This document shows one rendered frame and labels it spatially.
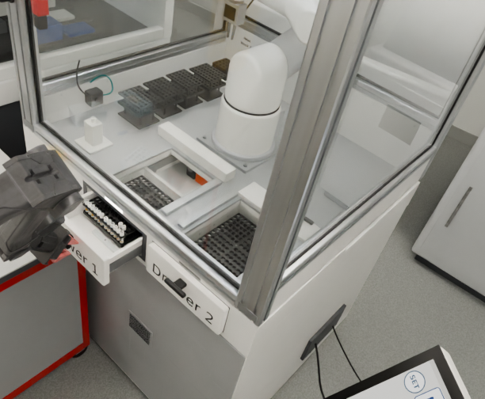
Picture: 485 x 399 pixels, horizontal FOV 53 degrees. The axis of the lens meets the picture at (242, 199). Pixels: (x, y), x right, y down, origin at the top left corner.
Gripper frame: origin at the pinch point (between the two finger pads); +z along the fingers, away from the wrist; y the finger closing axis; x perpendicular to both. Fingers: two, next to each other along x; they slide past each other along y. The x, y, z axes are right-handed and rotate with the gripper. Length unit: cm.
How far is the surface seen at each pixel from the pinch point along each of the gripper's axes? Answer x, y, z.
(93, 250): -6.9, 3.5, -0.9
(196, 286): -32.9, 12.3, 7.5
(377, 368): -78, 11, 135
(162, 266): -20.6, 9.9, 9.9
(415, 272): -64, 61, 184
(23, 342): 14, -44, 29
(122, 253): -9.6, 5.9, 7.3
